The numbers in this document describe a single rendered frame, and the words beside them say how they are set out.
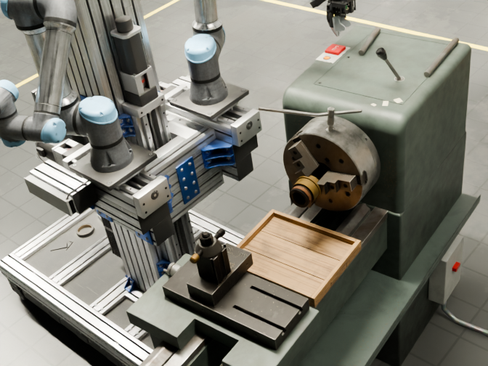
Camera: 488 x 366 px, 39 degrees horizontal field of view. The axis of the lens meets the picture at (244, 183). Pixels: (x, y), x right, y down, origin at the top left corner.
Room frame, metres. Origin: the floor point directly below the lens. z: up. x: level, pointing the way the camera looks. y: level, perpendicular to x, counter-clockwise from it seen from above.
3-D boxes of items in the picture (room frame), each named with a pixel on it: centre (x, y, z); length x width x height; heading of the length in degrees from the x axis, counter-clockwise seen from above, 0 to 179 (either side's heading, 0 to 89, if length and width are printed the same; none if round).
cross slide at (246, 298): (1.50, 0.09, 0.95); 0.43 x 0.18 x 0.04; 48
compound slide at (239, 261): (1.57, 0.12, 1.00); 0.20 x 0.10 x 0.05; 138
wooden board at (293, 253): (1.71, -0.12, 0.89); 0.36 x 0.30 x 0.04; 48
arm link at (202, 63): (2.39, 0.08, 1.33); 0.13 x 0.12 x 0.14; 166
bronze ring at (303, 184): (1.80, -0.20, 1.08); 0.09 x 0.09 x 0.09; 49
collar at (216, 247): (1.55, 0.13, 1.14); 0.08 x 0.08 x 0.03
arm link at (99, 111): (2.04, 0.45, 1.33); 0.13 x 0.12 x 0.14; 64
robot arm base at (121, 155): (2.04, 0.44, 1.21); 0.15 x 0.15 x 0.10
